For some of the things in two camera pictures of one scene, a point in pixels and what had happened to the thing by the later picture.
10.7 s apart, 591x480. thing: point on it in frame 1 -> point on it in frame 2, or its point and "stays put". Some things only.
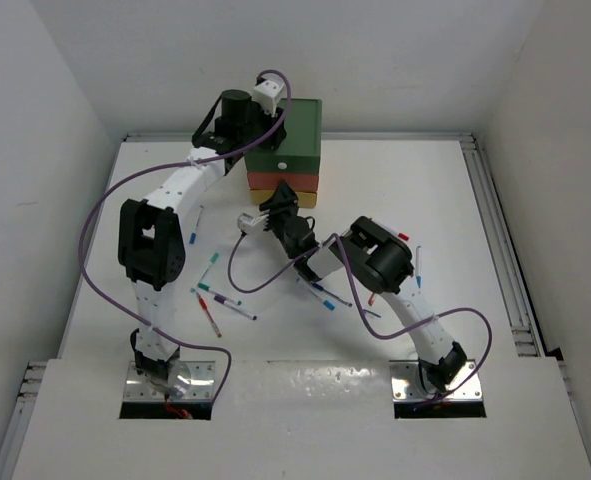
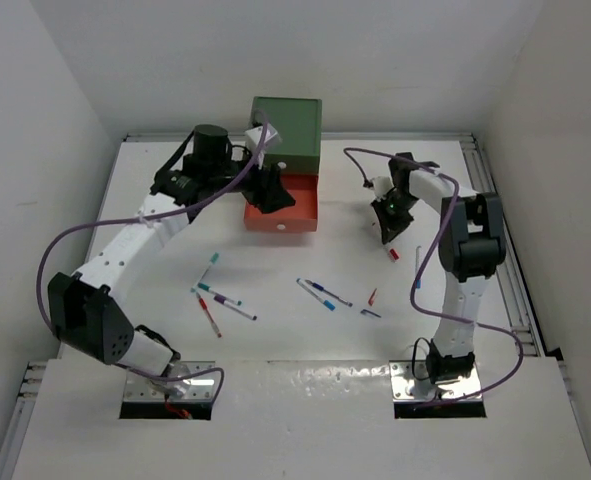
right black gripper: (284, 201) -> (390, 225)
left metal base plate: (188, 381) stays put
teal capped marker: (218, 294) stays put
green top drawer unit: (300, 150) stays put
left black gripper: (255, 108) -> (266, 191)
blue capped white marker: (418, 266) stays put
